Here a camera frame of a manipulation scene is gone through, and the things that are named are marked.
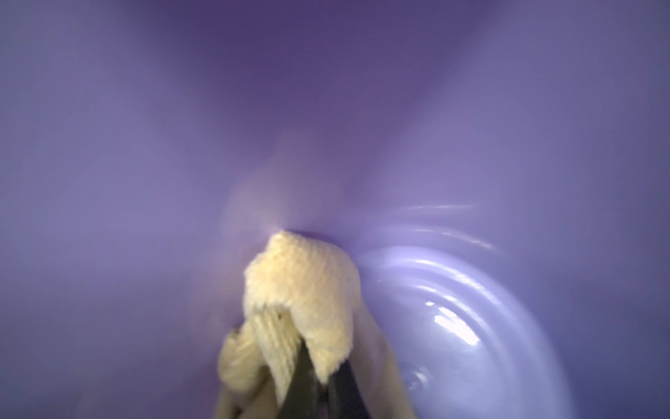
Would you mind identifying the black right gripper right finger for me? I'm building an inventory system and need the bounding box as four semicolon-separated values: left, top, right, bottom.
327;363;372;419

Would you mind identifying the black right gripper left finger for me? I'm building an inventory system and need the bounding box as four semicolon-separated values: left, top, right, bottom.
276;341;321;419

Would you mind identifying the yellow cleaning cloth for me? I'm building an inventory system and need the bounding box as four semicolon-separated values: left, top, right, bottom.
215;231;415;418

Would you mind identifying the purple plastic bucket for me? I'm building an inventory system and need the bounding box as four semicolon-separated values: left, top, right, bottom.
1;1;669;418

